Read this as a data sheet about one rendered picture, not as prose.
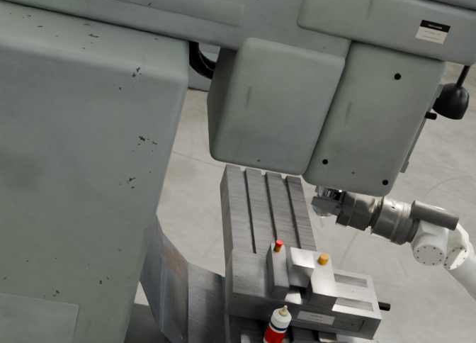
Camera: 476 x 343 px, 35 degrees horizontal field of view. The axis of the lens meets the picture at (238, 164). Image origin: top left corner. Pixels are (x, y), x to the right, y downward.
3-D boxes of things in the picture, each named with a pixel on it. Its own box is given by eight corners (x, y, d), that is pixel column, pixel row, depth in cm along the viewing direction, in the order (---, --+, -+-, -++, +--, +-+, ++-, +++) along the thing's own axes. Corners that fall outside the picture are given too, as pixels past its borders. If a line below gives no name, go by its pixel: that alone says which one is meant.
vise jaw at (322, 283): (324, 266, 182) (330, 254, 180) (332, 310, 169) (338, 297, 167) (301, 261, 181) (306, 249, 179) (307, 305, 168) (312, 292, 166)
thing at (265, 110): (290, 117, 164) (327, 6, 150) (304, 181, 143) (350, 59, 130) (204, 100, 160) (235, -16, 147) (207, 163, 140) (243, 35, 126)
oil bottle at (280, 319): (279, 336, 168) (294, 300, 162) (281, 350, 165) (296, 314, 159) (262, 334, 167) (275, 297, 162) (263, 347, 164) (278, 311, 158)
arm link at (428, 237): (390, 220, 166) (440, 238, 165) (384, 255, 158) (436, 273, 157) (409, 184, 158) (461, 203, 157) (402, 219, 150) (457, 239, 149)
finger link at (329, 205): (314, 192, 158) (343, 202, 158) (309, 205, 160) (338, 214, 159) (313, 196, 157) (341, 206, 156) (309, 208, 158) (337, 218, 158)
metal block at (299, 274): (304, 270, 177) (312, 251, 173) (307, 288, 171) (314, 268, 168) (282, 266, 176) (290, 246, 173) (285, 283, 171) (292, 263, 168)
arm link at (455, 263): (412, 212, 164) (452, 251, 168) (408, 241, 158) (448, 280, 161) (437, 200, 160) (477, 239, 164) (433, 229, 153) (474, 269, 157)
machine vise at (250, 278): (361, 296, 187) (377, 263, 182) (372, 341, 175) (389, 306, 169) (224, 270, 182) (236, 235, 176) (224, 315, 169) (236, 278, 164)
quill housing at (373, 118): (369, 150, 167) (424, 17, 151) (390, 205, 150) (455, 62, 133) (287, 134, 164) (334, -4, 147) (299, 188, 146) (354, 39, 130)
